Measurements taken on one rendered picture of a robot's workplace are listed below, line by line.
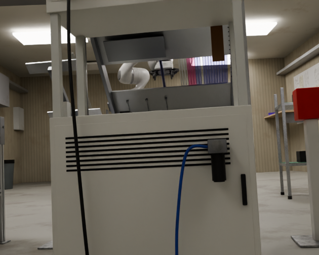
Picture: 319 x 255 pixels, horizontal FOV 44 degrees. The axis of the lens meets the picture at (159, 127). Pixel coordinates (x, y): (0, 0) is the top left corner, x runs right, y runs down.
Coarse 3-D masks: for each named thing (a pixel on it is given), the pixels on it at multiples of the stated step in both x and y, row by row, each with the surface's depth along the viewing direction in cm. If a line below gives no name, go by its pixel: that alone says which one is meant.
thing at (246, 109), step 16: (144, 112) 133; (160, 112) 132; (176, 112) 132; (192, 112) 131; (208, 112) 130; (224, 112) 129; (240, 112) 129; (256, 192) 126; (256, 208) 126; (256, 224) 125; (256, 240) 125
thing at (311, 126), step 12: (300, 96) 198; (312, 96) 197; (300, 108) 198; (312, 108) 197; (300, 120) 206; (312, 120) 198; (312, 132) 198; (312, 144) 198; (312, 156) 197; (312, 168) 197; (312, 180) 196; (312, 192) 196; (312, 204) 196; (312, 216) 197; (312, 228) 198; (300, 240) 197; (312, 240) 195
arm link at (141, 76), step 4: (136, 68) 281; (140, 68) 283; (136, 72) 278; (140, 72) 280; (144, 72) 281; (148, 72) 285; (136, 76) 278; (140, 76) 280; (144, 76) 281; (148, 76) 283; (136, 80) 280; (140, 80) 280; (144, 80) 280; (148, 80) 284; (136, 84) 284; (140, 84) 280; (144, 84) 280; (136, 88) 279; (140, 88) 279
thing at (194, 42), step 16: (144, 32) 192; (160, 32) 192; (176, 32) 191; (192, 32) 191; (208, 32) 190; (224, 32) 190; (112, 48) 195; (128, 48) 194; (144, 48) 194; (160, 48) 193; (176, 48) 197; (192, 48) 196; (208, 48) 196; (224, 48) 195
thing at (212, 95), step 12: (204, 84) 212; (216, 84) 211; (228, 84) 211; (120, 96) 220; (132, 96) 220; (144, 96) 219; (156, 96) 219; (168, 96) 218; (180, 96) 218; (192, 96) 217; (204, 96) 217; (216, 96) 216; (228, 96) 216; (120, 108) 227; (132, 108) 226; (144, 108) 226; (156, 108) 225; (168, 108) 225; (180, 108) 224; (192, 108) 223
